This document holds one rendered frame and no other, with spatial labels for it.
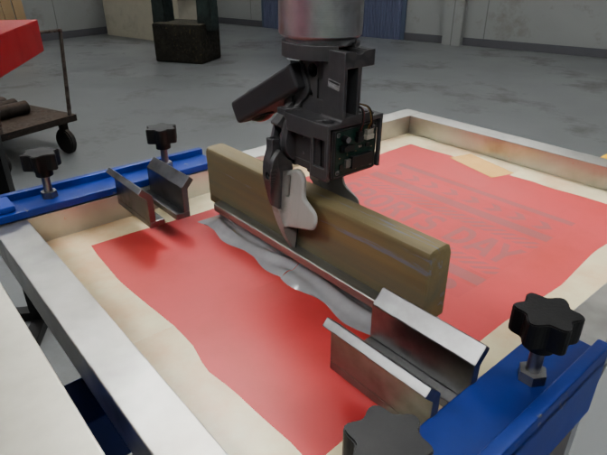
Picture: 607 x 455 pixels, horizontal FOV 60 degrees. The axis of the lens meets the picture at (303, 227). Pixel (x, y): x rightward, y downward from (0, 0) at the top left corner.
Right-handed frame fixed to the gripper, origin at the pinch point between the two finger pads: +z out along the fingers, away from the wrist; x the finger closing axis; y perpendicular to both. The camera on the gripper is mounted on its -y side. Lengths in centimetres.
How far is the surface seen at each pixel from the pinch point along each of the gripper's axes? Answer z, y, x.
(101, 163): 103, -309, 82
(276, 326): 4.9, 6.9, -9.2
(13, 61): -2, -112, -1
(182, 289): 5.0, -4.6, -13.0
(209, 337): 4.9, 4.1, -15.0
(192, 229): 5.1, -16.0, -5.2
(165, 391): 1.3, 11.3, -22.7
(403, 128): 4, -25, 47
